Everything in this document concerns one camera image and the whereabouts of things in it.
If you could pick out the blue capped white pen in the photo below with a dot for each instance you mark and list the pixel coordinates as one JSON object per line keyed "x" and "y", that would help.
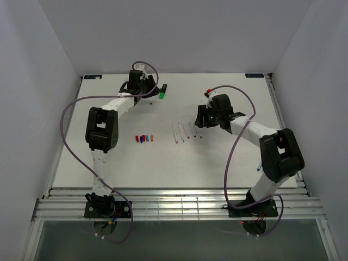
{"x": 180, "y": 131}

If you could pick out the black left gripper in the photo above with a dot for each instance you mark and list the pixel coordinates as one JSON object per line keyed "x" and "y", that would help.
{"x": 150, "y": 82}

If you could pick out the left blue corner label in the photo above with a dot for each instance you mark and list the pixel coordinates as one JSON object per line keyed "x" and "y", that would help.
{"x": 93, "y": 76}

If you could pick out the right blue corner label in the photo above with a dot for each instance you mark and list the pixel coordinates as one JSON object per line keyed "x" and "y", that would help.
{"x": 254, "y": 75}

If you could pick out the green black highlighter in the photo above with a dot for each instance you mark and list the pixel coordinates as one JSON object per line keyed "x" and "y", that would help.
{"x": 162, "y": 92}

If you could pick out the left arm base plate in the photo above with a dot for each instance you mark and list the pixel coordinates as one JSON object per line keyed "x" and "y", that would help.
{"x": 118, "y": 208}

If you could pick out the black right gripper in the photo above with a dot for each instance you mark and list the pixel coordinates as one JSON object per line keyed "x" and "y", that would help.
{"x": 202, "y": 112}

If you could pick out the aluminium front rail frame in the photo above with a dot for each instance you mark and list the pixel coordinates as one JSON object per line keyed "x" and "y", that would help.
{"x": 173, "y": 205}

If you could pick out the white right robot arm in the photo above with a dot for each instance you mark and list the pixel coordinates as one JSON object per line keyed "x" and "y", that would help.
{"x": 281, "y": 157}

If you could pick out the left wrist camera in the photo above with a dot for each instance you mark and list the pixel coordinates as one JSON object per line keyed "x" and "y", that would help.
{"x": 142, "y": 68}

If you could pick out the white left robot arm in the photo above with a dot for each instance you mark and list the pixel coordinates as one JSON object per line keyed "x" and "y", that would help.
{"x": 102, "y": 131}

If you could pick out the red capped white pen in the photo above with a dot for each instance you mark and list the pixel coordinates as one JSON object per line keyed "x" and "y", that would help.
{"x": 185, "y": 132}

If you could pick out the blue corner label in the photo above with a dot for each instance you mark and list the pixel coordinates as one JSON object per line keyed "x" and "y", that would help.
{"x": 93, "y": 76}
{"x": 254, "y": 75}

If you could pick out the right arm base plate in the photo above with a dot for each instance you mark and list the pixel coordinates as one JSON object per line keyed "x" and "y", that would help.
{"x": 267, "y": 209}

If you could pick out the orange capped white pen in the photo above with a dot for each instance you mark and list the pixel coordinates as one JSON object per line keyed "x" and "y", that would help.
{"x": 175, "y": 134}

